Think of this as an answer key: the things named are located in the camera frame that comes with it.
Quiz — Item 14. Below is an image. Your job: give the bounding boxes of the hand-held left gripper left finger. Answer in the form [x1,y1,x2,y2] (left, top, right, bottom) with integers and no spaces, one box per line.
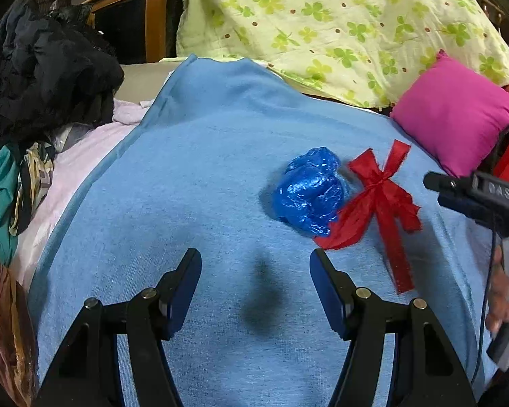
[34,248,202,407]

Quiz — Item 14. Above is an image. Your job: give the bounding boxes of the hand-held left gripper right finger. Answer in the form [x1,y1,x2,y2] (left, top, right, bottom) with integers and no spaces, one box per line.
[309,248,478,407]

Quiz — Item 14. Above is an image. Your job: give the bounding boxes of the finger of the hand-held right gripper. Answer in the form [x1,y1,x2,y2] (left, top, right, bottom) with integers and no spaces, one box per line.
[480,112,509,179]
[423,171,509,233]

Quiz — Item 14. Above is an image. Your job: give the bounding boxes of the red ribbon bow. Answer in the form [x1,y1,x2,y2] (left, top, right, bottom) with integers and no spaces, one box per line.
[314,139,421,294]

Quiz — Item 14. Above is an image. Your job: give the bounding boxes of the blue plastic bag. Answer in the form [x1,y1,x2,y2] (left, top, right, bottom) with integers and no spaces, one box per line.
[272,146,349,238]

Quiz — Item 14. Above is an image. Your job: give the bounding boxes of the person's right hand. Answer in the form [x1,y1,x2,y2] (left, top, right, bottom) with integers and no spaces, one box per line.
[485,246,509,335]

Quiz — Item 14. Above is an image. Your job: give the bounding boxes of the pink pillow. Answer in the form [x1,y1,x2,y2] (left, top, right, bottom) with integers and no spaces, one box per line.
[390,50,509,179]

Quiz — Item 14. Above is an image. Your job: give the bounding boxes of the blue towel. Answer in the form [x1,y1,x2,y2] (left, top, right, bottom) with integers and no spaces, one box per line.
[27,54,499,407]

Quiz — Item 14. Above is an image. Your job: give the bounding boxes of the pale bed sheet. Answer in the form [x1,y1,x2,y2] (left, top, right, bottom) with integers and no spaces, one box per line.
[8,99,153,293]

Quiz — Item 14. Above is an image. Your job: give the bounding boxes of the pink brown cloth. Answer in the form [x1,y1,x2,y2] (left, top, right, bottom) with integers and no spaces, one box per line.
[0,250,39,407]

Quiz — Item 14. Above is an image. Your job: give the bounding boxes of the beige patterned cloth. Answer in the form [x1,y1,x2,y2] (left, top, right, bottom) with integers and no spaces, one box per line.
[11,140,54,234]

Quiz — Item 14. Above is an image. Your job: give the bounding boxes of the green clover print blanket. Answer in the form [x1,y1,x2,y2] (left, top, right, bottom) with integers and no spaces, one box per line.
[176,0,509,109]

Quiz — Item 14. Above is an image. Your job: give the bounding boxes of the teal cloth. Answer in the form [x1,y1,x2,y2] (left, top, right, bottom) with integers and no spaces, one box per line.
[0,142,26,255]

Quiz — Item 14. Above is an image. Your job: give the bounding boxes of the black garment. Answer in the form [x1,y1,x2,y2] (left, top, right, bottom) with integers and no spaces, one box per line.
[0,0,126,153]

